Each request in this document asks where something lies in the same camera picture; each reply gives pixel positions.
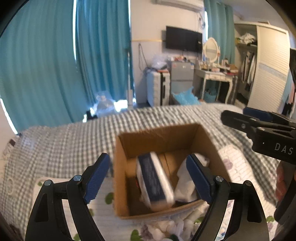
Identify teal curtain panel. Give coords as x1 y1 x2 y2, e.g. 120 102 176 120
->
76 1 134 106
1 1 88 132

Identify white mesh fabric bundle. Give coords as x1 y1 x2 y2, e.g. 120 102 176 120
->
174 159 199 203

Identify black wall television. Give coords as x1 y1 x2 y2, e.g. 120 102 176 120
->
165 26 203 54

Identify white suitcase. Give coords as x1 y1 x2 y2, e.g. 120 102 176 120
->
147 71 171 107

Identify clear plastic bag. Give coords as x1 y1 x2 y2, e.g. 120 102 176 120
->
151 55 168 70

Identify white dressing table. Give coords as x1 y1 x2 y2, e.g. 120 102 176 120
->
193 68 237 104

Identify teal curtain left panel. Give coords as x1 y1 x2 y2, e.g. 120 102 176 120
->
1 1 88 132

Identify white wardrobe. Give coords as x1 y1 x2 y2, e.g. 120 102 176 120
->
234 21 290 112

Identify right hand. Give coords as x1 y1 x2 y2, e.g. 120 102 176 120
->
275 162 287 202

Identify blue plastic bag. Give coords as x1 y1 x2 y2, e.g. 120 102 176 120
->
172 87 201 105

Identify white wall air conditioner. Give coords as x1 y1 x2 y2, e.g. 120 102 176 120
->
156 0 204 12

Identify grey checked bed cover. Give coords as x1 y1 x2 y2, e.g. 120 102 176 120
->
1 104 278 238

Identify teal curtain middle panel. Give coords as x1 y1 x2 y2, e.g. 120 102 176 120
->
76 1 134 106

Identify teal curtain right window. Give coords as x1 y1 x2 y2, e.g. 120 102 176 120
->
204 0 235 64

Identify white floral quilt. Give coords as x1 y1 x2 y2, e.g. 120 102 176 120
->
34 144 278 241

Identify teal basket under table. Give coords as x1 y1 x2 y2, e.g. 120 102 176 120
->
203 89 217 103

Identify white rolled socks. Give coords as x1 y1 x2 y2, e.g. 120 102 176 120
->
185 203 209 223

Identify white oval vanity mirror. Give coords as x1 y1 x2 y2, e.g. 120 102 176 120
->
203 37 219 63

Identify grey mini fridge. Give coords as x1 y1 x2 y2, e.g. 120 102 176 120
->
169 61 194 103

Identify brown cardboard box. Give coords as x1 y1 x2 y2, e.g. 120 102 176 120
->
112 123 233 220

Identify blue white tissue pack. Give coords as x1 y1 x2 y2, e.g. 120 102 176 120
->
136 152 175 212

